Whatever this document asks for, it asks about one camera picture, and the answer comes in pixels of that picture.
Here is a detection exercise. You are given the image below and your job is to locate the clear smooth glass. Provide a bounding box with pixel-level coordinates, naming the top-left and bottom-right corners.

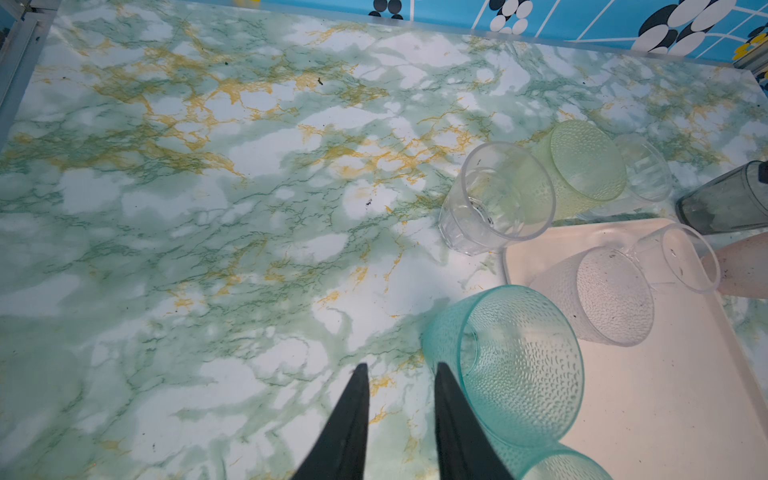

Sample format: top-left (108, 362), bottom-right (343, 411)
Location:
top-left (438, 141), bottom-right (556, 256)

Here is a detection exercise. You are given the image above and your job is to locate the clear ribbed glass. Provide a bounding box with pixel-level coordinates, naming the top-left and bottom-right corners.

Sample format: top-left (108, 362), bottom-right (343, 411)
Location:
top-left (614, 134), bottom-right (672, 211)

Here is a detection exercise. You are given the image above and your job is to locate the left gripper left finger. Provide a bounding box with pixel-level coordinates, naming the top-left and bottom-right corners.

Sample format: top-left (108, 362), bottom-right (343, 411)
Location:
top-left (293, 363), bottom-right (370, 479)

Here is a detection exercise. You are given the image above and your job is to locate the dark grey tumbler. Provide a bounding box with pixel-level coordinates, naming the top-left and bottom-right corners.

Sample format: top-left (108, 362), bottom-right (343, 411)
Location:
top-left (675, 161), bottom-right (767, 235)

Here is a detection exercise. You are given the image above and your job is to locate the pink rectangular plastic tray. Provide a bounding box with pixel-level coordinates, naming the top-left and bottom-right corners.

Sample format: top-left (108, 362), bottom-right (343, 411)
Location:
top-left (501, 217), bottom-right (768, 480)

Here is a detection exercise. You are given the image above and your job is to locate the pink textured cup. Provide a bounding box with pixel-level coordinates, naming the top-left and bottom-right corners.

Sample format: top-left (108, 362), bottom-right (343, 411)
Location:
top-left (701, 233), bottom-right (768, 299)

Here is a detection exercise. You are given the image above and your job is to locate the light green textured cup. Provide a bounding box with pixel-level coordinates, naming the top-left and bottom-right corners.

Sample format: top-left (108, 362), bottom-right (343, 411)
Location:
top-left (531, 120), bottom-right (627, 220)

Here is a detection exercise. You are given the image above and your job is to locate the teal textured cup front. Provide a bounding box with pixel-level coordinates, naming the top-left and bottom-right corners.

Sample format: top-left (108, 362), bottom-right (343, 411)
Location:
top-left (487, 434), bottom-right (612, 480)

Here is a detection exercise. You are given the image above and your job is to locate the teal textured cup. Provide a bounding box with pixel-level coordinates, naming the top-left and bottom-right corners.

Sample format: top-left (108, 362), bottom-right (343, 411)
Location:
top-left (487, 434), bottom-right (612, 480)
top-left (422, 285), bottom-right (585, 447)

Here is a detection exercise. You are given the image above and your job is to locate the clear faceted glass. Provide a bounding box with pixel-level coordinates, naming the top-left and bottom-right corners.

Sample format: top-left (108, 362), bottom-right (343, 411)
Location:
top-left (625, 223), bottom-right (721, 294)

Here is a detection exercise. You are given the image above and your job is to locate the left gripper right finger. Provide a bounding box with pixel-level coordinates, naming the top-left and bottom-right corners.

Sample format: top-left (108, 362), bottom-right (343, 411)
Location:
top-left (434, 362), bottom-right (512, 479)

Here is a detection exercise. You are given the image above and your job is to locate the teal textured cup rear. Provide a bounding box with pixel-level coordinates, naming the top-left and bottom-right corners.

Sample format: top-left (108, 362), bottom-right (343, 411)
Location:
top-left (422, 285), bottom-right (585, 447)

